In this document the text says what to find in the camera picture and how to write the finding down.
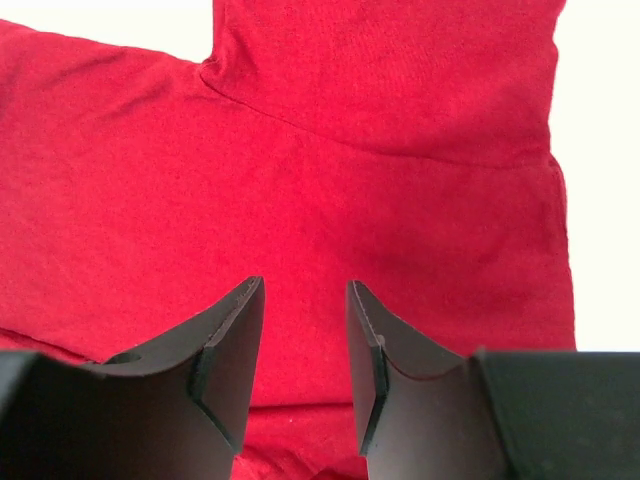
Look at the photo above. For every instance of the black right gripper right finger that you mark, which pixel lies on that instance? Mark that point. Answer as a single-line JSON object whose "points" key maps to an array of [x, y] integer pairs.
{"points": [[424, 412]]}

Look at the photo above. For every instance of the red t-shirt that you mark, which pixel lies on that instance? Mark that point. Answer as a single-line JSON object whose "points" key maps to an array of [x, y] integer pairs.
{"points": [[404, 144]]}

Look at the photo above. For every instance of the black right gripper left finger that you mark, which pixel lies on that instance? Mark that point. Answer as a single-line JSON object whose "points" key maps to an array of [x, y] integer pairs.
{"points": [[174, 407]]}

